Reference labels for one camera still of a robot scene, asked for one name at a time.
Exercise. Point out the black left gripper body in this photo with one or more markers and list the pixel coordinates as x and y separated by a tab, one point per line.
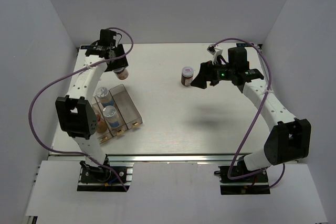
118	63

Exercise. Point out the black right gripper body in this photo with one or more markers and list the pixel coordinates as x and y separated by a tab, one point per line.
219	73

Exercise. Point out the orange label jar white lid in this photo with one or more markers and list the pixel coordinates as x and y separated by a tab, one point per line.
121	73

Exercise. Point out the silver lid white shaker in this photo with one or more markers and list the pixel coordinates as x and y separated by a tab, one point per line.
104	96

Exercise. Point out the white blue label shaker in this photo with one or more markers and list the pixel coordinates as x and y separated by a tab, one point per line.
111	115

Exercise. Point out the pink cap spice bottle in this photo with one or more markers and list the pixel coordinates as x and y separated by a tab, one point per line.
101	124

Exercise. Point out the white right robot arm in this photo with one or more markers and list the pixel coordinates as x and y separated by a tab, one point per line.
289	137

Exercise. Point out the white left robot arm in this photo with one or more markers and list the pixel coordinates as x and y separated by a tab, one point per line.
75	113

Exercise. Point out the dark sauce jar white lid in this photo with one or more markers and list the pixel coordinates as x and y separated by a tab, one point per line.
187	76

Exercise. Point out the blue right corner sticker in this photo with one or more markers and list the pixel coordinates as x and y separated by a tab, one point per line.
241	44

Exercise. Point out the blue corner sticker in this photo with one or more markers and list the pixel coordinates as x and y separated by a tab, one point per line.
241	44
84	47

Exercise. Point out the blue left corner sticker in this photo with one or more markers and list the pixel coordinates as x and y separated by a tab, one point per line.
84	47

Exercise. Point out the clear brown organizer tray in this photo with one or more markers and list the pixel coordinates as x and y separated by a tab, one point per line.
129	116

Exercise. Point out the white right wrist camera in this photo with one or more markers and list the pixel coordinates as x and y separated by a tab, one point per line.
216	53

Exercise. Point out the aluminium front table rail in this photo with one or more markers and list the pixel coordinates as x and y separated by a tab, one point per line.
171	158

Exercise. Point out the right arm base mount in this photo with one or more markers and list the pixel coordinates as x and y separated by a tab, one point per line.
253	185

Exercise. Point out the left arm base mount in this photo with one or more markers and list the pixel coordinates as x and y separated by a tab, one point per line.
103	180

